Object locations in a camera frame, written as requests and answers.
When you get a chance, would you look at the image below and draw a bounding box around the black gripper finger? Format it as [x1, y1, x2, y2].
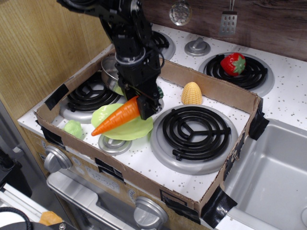
[136, 95, 161, 120]
[123, 88, 136, 101]

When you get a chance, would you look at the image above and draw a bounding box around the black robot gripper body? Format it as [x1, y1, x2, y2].
[115, 49, 162, 100]

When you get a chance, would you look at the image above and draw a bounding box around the orange toy carrot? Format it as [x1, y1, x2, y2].
[91, 96, 140, 136]

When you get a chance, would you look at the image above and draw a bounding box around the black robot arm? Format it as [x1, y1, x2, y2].
[58, 0, 164, 120]

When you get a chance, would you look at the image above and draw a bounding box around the light green plastic plate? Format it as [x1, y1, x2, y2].
[91, 103, 154, 140]

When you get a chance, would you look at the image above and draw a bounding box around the silver metal pot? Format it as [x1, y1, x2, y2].
[101, 56, 122, 95]

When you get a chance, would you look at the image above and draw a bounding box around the back left black burner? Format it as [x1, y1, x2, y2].
[152, 31, 176, 60]

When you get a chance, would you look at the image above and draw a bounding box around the black burner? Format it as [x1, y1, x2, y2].
[150, 105, 238, 175]
[60, 71, 125, 124]
[199, 53, 274, 97]
[152, 31, 176, 60]

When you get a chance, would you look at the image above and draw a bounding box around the front left black burner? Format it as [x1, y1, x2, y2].
[60, 71, 125, 124]

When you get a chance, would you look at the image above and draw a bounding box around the yellow toy corn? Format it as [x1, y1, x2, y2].
[181, 82, 202, 105]

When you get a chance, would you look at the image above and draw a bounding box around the grey front stove knob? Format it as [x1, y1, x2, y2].
[98, 136, 132, 156]

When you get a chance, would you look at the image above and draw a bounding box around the front right black burner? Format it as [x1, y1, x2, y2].
[150, 105, 238, 175]

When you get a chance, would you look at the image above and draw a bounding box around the grey back stove knob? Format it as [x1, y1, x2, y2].
[184, 37, 211, 57]

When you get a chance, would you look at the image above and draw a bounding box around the green toy lettuce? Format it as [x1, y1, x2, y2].
[63, 120, 83, 138]

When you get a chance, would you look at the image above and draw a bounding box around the hanging silver strainer ladle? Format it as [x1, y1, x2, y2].
[169, 0, 192, 26]

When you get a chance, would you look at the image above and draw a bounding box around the brown cardboard fence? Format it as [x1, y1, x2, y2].
[35, 46, 263, 229]

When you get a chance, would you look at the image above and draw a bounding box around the red toy strawberry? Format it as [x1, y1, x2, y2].
[220, 53, 246, 76]

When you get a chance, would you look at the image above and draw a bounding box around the grey left oven knob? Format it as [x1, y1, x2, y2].
[44, 145, 72, 173]

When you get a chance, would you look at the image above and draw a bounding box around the grey oven knob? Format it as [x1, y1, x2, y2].
[133, 196, 168, 230]
[44, 145, 72, 173]

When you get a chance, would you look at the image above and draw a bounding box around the hanging silver spatula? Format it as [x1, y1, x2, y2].
[219, 0, 238, 37]

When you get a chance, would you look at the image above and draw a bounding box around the back right black burner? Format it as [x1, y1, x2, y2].
[199, 53, 274, 97]

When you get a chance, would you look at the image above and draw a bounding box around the grey right oven knob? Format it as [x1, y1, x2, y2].
[133, 196, 168, 230]

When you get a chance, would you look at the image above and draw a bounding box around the grey toy sink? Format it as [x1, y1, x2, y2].
[224, 119, 307, 230]

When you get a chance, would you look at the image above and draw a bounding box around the orange object bottom left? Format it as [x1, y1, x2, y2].
[39, 211, 63, 226]

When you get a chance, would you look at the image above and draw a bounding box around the grey oven door handle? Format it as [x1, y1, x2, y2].
[47, 172, 138, 230]

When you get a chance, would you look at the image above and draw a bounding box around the black cable bottom left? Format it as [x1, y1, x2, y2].
[0, 207, 32, 230]

